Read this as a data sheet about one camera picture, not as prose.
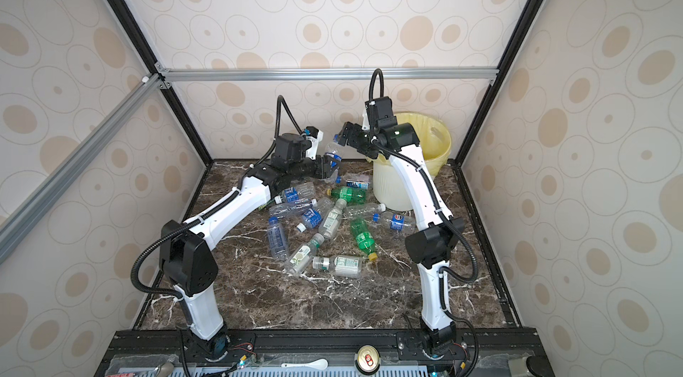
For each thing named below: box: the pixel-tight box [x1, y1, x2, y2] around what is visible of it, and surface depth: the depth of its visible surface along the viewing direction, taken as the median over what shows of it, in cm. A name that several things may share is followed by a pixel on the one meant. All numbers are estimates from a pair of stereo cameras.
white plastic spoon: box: [281, 359, 330, 370], surface depth 72 cm
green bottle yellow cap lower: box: [349, 218, 378, 262], surface depth 92 cm
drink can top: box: [354, 343, 382, 376], surface depth 64 cm
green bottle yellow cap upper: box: [326, 185, 368, 206], surface depth 105 cm
